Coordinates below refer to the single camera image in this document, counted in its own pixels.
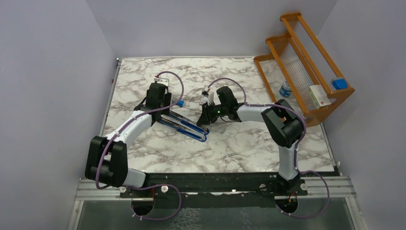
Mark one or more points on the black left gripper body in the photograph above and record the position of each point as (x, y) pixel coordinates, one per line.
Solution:
(166, 101)

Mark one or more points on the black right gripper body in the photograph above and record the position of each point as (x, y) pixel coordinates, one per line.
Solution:
(212, 112)

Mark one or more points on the blue black stapler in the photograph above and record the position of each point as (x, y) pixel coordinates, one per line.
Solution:
(189, 123)

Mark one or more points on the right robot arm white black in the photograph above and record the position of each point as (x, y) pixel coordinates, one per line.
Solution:
(285, 126)

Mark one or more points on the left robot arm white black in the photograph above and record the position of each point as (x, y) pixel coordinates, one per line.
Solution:
(107, 161)

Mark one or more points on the grey blue small cylinder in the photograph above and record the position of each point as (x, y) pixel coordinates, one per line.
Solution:
(180, 103)

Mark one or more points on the blue lidded small jar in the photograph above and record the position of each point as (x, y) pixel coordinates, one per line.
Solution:
(285, 90)

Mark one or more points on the orange wooden tiered rack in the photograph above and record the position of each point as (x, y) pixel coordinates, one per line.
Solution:
(303, 62)

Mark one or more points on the white red carton box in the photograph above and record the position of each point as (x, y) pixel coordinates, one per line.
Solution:
(318, 96)

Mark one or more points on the blue block on rack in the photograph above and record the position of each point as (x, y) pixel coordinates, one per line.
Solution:
(339, 83)

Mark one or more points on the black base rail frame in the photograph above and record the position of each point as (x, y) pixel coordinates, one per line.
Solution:
(219, 190)

